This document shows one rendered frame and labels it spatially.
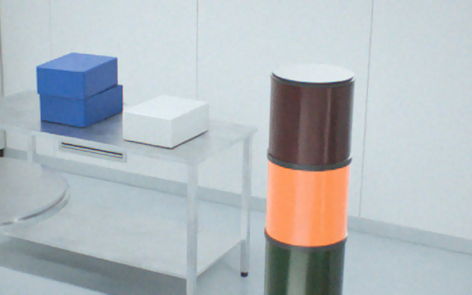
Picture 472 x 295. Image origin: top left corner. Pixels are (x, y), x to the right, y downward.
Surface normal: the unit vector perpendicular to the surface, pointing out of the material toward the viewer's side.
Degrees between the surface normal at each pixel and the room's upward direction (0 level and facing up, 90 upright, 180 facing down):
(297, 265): 90
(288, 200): 90
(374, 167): 90
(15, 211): 0
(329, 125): 90
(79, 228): 0
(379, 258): 0
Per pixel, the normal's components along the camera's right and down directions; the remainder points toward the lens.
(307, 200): -0.08, 0.29
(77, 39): -0.46, 0.25
